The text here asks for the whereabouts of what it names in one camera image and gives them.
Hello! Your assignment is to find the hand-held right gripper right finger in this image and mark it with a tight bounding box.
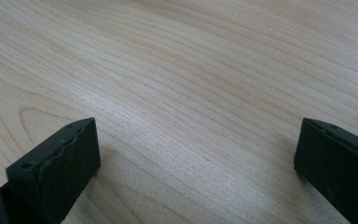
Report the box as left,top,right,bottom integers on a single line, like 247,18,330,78
293,118,358,224

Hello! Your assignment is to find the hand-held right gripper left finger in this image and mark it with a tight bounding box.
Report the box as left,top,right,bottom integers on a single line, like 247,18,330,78
0,117,102,224

